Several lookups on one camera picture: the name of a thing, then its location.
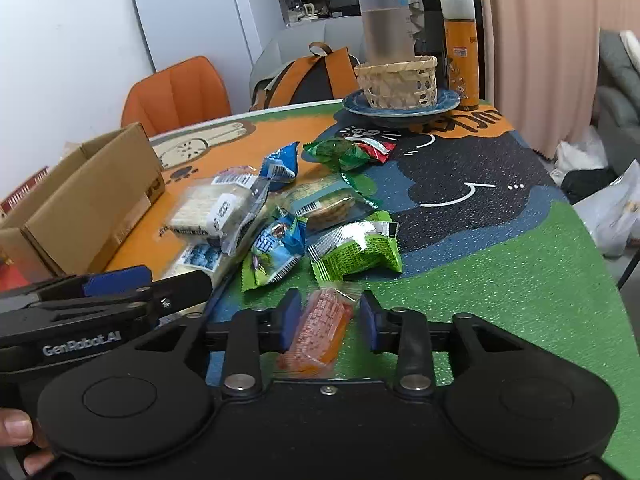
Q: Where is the small red candy packet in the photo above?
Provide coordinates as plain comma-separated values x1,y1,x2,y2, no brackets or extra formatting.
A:
277,282,361,379

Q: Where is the blue green snack packet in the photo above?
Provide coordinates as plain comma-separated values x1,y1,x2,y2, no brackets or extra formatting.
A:
241,208,307,292

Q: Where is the light green snack packet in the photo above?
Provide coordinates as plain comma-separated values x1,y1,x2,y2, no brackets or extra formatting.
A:
307,210,402,283

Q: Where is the white sandwich cracker package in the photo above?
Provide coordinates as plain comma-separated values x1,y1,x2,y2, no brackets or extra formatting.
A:
164,171,270,256

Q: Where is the round biscuit packet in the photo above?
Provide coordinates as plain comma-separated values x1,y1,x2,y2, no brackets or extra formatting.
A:
277,174,380,235

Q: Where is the dark green snack packet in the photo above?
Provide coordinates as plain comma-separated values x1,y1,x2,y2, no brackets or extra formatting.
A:
303,136,396,172

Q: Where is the long bread package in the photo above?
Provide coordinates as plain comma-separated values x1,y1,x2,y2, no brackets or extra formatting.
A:
162,243,236,290

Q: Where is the person's left hand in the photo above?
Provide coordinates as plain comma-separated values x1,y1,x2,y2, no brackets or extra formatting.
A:
0,408,54,476

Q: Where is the brown cardboard box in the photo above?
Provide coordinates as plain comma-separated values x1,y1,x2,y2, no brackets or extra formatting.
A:
1,122,165,282

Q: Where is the colourful cat table mat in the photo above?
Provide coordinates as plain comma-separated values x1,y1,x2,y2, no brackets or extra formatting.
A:
0,97,637,476

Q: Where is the red plastic basket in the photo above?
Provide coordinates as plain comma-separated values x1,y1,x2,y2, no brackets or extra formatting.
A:
1,167,48,218

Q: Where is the orange chair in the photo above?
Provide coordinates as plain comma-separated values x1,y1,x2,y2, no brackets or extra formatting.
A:
120,56,231,138

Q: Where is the blue ceramic plate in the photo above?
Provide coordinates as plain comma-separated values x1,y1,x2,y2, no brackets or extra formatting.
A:
342,89,460,128

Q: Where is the white plastic bag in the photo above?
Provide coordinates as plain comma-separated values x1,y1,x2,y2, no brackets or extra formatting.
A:
573,160,640,258

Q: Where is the woven bamboo basket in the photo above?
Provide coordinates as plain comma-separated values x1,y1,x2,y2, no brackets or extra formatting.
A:
355,55,437,110

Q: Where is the orange black backpack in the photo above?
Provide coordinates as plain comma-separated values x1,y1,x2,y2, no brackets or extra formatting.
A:
250,41,359,110

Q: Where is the white refrigerator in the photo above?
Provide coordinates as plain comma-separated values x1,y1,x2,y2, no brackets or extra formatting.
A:
132,0,284,114

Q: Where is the clear bottle purple cap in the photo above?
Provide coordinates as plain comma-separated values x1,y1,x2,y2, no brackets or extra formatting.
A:
358,0,414,65

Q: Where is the grey sofa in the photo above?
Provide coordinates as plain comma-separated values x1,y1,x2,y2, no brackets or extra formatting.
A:
594,29,639,174

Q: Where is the grey armchair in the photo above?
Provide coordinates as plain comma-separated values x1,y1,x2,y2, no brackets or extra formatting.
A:
248,14,367,106

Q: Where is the orange spray can white cap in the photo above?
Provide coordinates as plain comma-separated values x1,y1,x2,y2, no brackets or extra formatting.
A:
440,0,480,110

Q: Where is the pink curtain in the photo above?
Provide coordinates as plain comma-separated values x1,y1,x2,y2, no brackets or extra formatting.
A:
480,0,639,158

